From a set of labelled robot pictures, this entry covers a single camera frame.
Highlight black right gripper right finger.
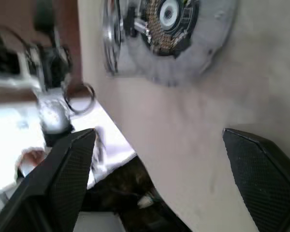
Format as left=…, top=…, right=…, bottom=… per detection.
left=221, top=127, right=290, bottom=232

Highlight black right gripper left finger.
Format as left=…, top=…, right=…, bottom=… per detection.
left=0, top=128, right=98, bottom=232

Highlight silver motor housing copper windings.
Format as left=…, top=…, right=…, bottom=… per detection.
left=102, top=0, right=136, bottom=77

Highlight black table frame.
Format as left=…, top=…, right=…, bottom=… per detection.
left=82, top=154, right=184, bottom=232

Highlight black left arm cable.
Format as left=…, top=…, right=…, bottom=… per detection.
left=61, top=83, right=97, bottom=115

